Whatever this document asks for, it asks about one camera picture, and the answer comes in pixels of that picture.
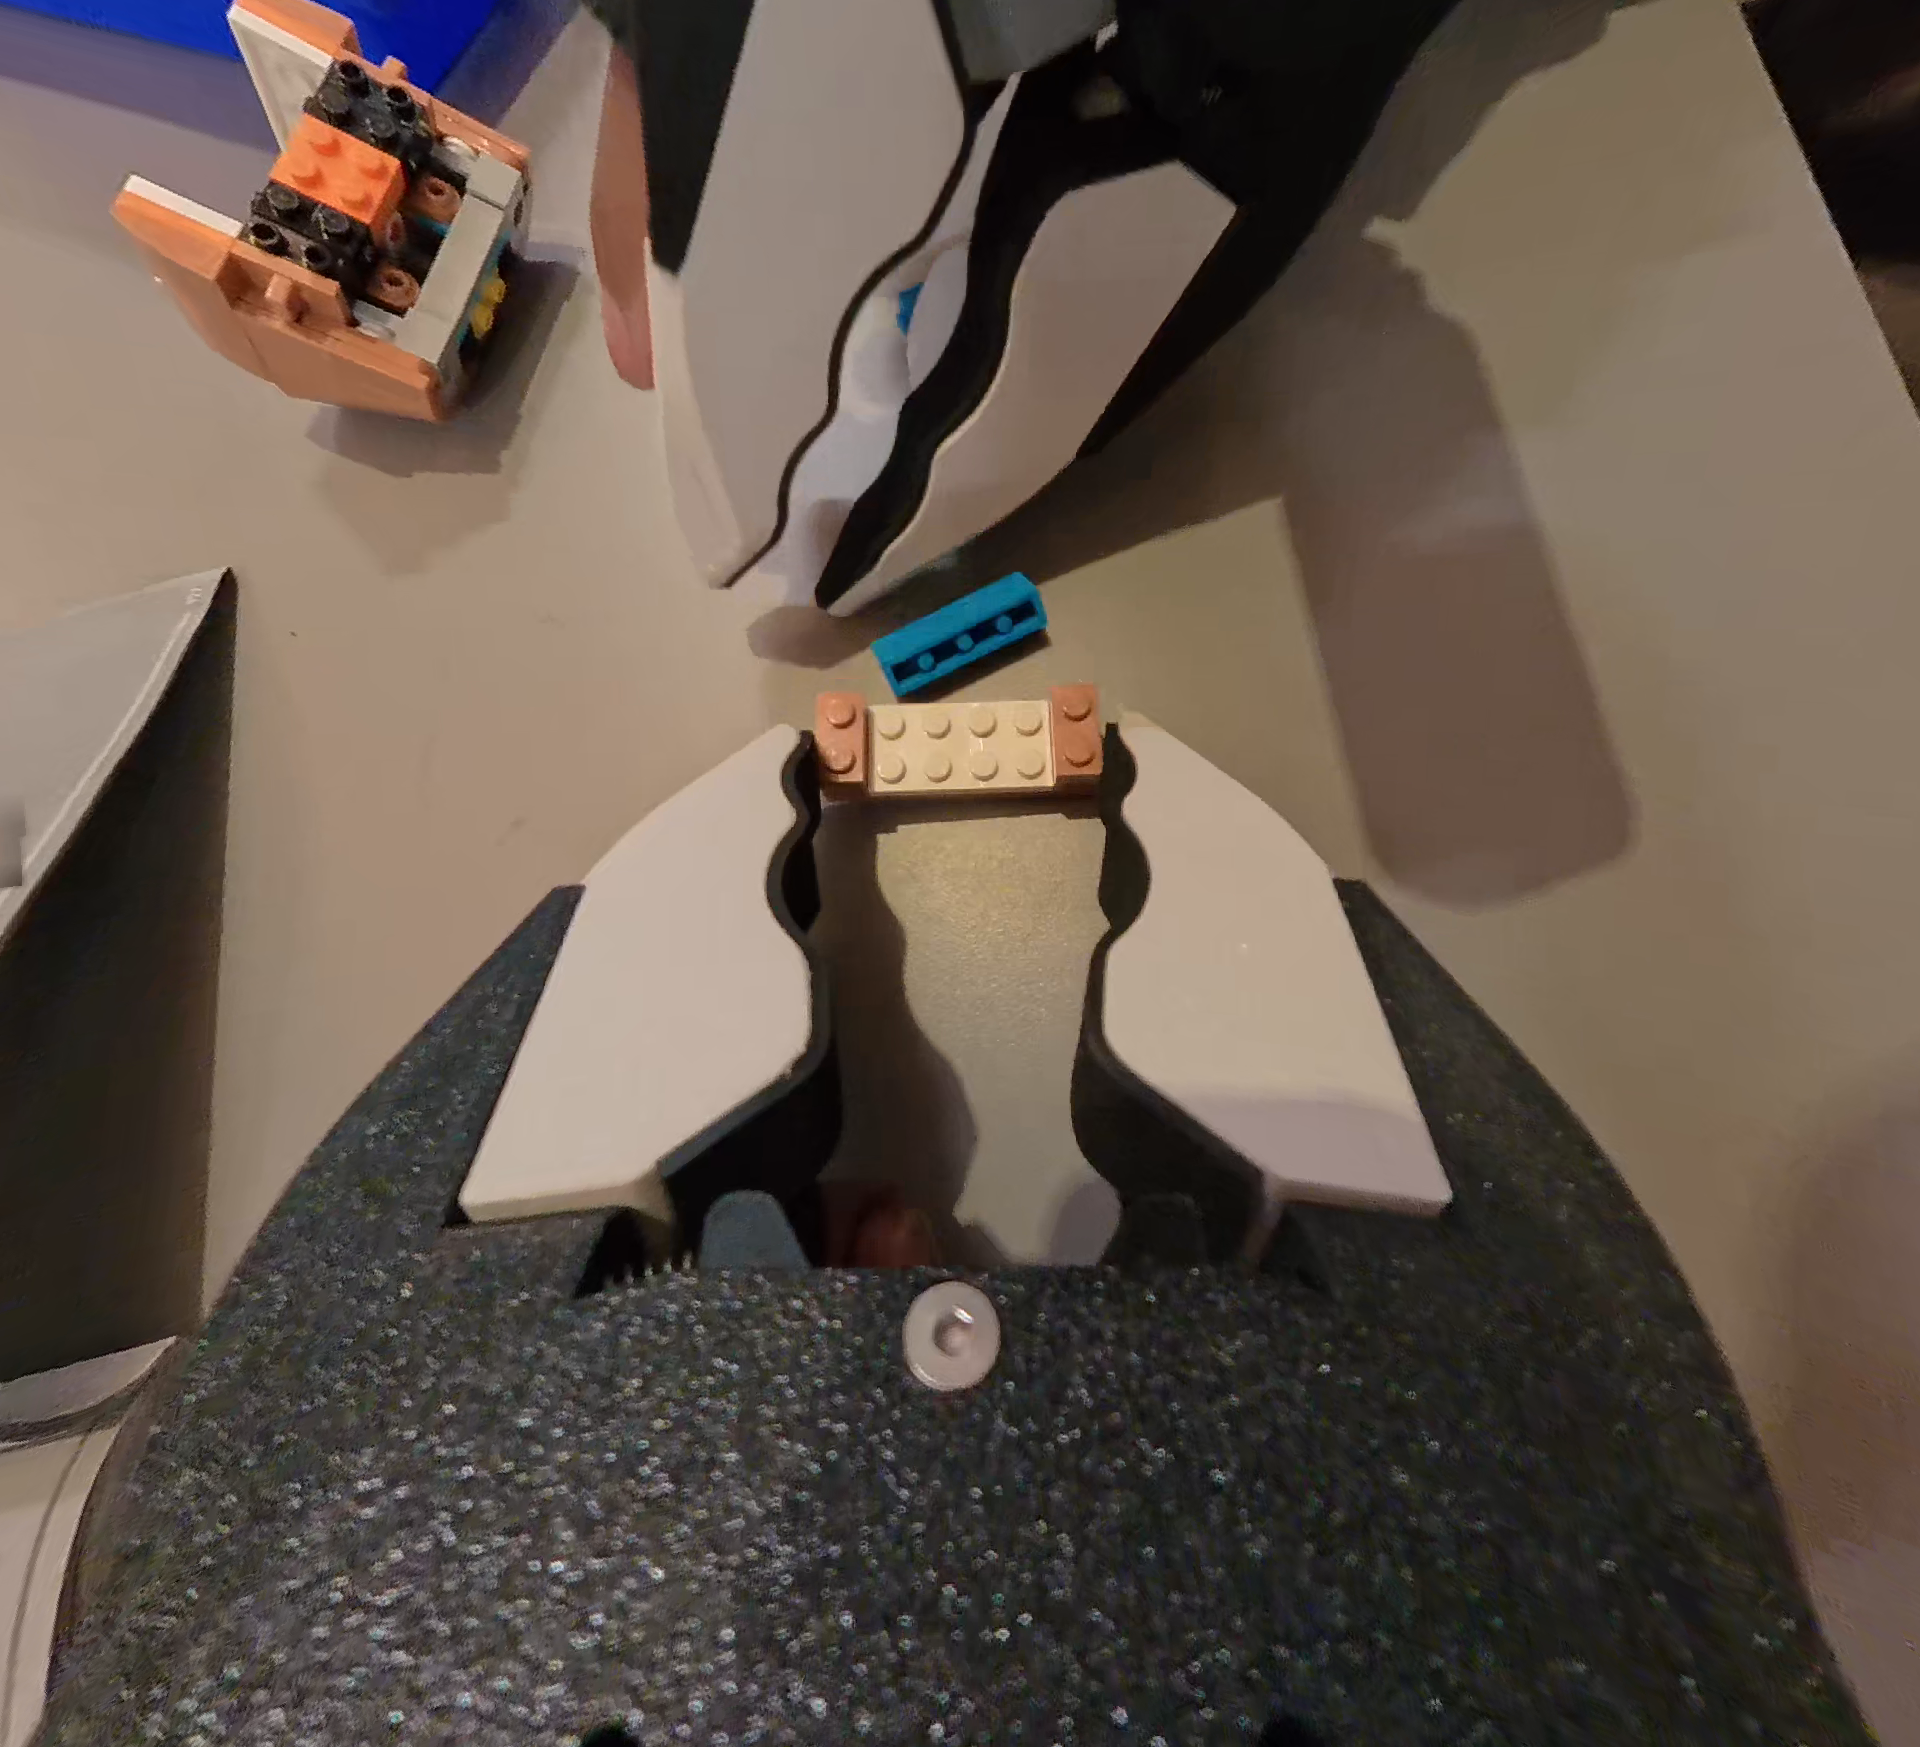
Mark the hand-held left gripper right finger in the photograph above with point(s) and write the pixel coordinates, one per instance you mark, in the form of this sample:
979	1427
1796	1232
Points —
1265	1009

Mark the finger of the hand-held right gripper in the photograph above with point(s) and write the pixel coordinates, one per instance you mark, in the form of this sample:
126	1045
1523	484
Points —
1094	305
810	157

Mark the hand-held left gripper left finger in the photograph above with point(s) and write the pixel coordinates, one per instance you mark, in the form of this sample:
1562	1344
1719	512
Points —
643	1009

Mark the tan two-stud brick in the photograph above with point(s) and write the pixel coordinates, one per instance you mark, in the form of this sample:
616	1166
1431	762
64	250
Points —
838	742

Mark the long blue brick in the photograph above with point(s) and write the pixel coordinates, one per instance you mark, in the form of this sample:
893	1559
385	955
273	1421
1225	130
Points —
962	638

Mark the long orange studded plate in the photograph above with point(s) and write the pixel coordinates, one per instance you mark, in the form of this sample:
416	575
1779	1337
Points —
962	789

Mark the white studded plate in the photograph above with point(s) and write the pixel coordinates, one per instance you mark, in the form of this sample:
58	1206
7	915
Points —
962	742

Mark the brown toy brick model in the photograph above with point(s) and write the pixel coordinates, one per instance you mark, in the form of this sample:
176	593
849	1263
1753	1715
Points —
331	216

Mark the grey instruction booklet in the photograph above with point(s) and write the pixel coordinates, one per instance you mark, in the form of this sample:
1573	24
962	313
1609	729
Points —
72	729

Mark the grey desk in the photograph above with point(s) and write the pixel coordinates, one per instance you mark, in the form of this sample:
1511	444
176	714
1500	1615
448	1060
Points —
1500	578

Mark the person's right hand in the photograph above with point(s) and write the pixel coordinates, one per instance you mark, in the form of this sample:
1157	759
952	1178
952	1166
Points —
621	250

